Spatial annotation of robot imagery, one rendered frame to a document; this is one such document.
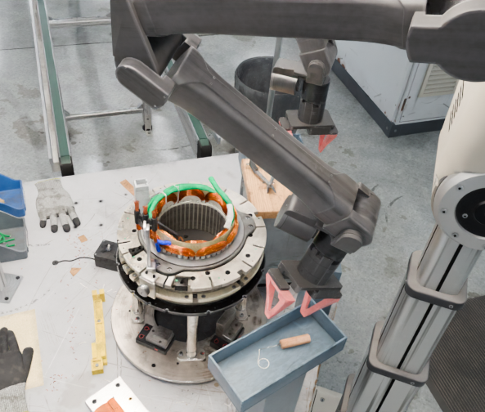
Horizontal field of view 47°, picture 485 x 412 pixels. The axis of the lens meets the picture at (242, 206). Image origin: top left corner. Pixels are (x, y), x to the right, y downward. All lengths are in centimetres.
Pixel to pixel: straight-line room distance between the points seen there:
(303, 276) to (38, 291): 82
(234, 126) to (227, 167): 114
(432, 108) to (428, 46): 307
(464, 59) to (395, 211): 253
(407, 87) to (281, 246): 213
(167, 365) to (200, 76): 80
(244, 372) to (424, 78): 259
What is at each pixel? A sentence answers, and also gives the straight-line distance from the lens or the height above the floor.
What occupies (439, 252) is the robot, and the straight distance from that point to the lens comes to 102.
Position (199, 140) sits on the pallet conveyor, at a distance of 201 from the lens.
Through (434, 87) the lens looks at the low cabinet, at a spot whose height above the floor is 35.
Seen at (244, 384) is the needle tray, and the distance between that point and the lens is 107.
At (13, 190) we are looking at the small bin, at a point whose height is 78.
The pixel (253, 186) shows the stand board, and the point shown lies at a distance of 136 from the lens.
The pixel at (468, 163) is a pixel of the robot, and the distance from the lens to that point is 82.
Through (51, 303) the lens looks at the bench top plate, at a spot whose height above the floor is 78.
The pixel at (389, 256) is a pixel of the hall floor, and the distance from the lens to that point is 280.
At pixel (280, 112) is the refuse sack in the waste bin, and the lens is 275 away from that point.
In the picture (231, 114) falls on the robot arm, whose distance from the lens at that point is 71.
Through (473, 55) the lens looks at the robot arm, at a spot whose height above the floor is 174.
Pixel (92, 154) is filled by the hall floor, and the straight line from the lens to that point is 320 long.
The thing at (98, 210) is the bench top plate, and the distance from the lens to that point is 171.
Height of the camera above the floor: 195
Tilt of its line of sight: 43 degrees down
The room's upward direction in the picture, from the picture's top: 7 degrees clockwise
